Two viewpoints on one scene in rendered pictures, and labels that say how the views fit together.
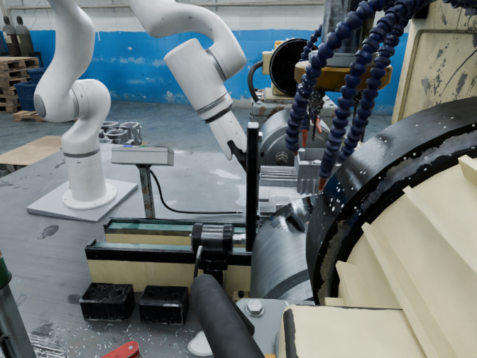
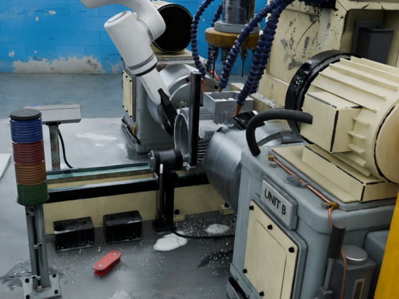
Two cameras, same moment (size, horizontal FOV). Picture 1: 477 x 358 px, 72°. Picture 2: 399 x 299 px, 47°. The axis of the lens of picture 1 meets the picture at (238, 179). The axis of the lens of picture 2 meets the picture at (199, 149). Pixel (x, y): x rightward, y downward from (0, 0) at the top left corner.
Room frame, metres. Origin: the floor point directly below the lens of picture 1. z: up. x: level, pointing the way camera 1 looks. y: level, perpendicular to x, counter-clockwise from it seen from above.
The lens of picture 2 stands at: (-0.51, 0.45, 1.49)
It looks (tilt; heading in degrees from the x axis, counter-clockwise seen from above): 22 degrees down; 335
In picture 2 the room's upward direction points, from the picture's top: 3 degrees clockwise
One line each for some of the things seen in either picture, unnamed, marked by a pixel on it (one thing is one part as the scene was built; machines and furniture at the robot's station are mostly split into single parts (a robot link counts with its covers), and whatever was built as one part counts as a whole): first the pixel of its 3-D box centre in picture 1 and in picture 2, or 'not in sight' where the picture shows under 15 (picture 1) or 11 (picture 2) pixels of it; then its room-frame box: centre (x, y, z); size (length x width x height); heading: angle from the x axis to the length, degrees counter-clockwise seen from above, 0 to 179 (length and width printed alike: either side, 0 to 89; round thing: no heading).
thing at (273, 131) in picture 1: (293, 147); (180, 98); (1.02, -0.18, 1.04); 0.37 x 0.25 x 0.25; 176
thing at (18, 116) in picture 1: (57, 93); not in sight; (5.62, 3.07, 0.39); 1.20 x 0.80 x 0.79; 85
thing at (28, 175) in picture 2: not in sight; (30, 169); (0.40, 0.40, 1.10); 0.06 x 0.06 x 0.04
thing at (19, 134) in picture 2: not in sight; (26, 127); (0.40, 0.40, 1.19); 0.06 x 0.06 x 0.04
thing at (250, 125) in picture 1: (250, 191); (193, 120); (0.54, -0.02, 1.12); 0.04 x 0.03 x 0.26; 86
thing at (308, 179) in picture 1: (323, 171); (227, 107); (0.66, -0.19, 1.11); 0.12 x 0.11 x 0.07; 85
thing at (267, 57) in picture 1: (281, 95); (152, 53); (1.30, -0.17, 1.16); 0.33 x 0.26 x 0.42; 176
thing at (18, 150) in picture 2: not in sight; (28, 148); (0.40, 0.40, 1.14); 0.06 x 0.06 x 0.04
